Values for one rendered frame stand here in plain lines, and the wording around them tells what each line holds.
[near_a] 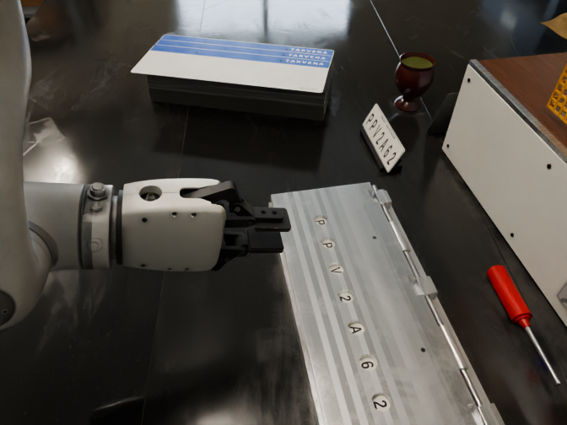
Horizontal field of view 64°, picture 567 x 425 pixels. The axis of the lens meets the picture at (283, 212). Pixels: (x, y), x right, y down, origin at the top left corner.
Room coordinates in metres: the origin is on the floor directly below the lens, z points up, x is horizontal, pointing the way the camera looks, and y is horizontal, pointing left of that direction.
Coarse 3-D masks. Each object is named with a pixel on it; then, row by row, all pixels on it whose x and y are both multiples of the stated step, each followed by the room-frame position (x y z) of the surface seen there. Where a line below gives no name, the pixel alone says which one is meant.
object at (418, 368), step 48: (288, 192) 0.56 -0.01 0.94; (336, 192) 0.56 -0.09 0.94; (288, 240) 0.46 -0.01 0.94; (336, 240) 0.46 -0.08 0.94; (384, 240) 0.46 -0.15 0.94; (336, 288) 0.37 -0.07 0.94; (384, 288) 0.37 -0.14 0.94; (336, 336) 0.29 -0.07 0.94; (384, 336) 0.29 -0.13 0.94; (432, 336) 0.29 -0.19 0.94; (336, 384) 0.23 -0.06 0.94; (384, 384) 0.23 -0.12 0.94; (432, 384) 0.23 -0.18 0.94
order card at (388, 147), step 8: (376, 104) 0.81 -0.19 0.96; (376, 112) 0.79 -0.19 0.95; (368, 120) 0.80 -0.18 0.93; (376, 120) 0.77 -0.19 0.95; (384, 120) 0.75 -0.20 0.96; (368, 128) 0.78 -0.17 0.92; (376, 128) 0.76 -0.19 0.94; (384, 128) 0.74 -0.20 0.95; (368, 136) 0.76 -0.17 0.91; (376, 136) 0.74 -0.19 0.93; (384, 136) 0.72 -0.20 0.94; (392, 136) 0.70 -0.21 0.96; (376, 144) 0.73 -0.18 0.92; (384, 144) 0.71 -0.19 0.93; (392, 144) 0.69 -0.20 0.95; (400, 144) 0.67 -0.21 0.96; (376, 152) 0.71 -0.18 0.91; (384, 152) 0.69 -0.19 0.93; (392, 152) 0.67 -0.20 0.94; (400, 152) 0.66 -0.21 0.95; (384, 160) 0.68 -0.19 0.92; (392, 160) 0.66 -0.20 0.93
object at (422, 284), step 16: (384, 192) 0.57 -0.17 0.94; (384, 208) 0.53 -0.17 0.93; (400, 224) 0.51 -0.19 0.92; (416, 256) 0.44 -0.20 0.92; (416, 272) 0.40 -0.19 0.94; (288, 288) 0.38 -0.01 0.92; (416, 288) 0.38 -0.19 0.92; (432, 288) 0.37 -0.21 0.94; (432, 304) 0.35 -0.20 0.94; (448, 320) 0.33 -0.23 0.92; (304, 352) 0.28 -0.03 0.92; (464, 352) 0.28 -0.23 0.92; (304, 368) 0.27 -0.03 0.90; (480, 384) 0.24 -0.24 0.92; (480, 400) 0.22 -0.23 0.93; (320, 416) 0.20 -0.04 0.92; (480, 416) 0.20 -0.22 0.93; (496, 416) 0.20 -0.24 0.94
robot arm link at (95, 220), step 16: (96, 192) 0.31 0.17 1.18; (112, 192) 0.33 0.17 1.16; (96, 208) 0.29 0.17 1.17; (112, 208) 0.31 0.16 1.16; (80, 224) 0.28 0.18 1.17; (96, 224) 0.28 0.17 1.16; (112, 224) 0.29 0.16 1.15; (80, 240) 0.27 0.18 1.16; (96, 240) 0.27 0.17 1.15; (112, 240) 0.28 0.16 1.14; (96, 256) 0.27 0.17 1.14; (112, 256) 0.28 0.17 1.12
